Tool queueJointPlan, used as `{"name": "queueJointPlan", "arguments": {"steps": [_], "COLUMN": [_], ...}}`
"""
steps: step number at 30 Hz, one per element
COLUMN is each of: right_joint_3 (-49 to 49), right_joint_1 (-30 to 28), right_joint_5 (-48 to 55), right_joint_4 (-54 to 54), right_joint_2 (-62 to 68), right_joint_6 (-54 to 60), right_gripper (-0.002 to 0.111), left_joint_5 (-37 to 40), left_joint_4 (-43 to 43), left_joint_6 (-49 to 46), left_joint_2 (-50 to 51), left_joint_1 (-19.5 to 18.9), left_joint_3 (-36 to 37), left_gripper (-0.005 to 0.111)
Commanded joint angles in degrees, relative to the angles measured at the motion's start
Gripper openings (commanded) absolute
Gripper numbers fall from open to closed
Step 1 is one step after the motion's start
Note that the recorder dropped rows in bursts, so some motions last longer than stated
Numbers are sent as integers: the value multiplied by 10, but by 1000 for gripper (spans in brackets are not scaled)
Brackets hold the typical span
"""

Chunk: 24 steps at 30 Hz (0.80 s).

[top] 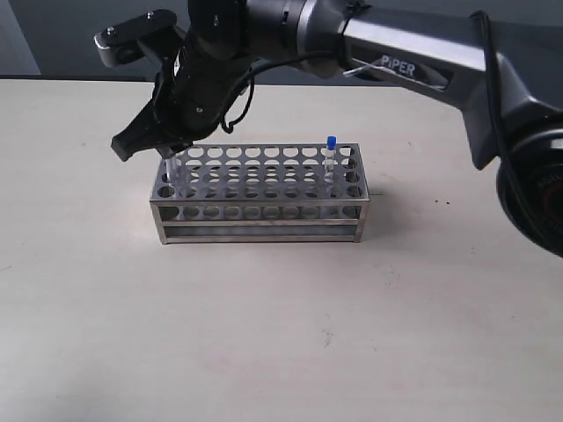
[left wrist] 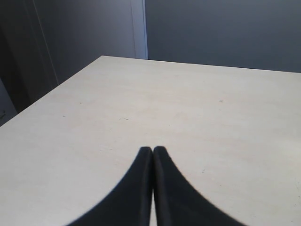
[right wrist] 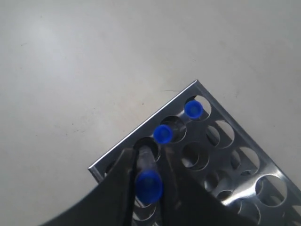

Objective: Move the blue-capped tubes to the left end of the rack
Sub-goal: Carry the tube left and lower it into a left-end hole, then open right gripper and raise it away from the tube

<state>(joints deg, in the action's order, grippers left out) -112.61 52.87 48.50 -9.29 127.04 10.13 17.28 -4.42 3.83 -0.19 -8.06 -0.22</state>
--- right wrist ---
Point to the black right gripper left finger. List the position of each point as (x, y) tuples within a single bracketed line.
[(111, 203)]

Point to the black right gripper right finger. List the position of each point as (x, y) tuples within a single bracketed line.
[(185, 202)]

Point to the blue capped tube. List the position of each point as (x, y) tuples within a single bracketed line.
[(192, 111), (148, 182), (169, 132)]

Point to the stainless steel test tube rack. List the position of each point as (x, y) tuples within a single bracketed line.
[(222, 157)]

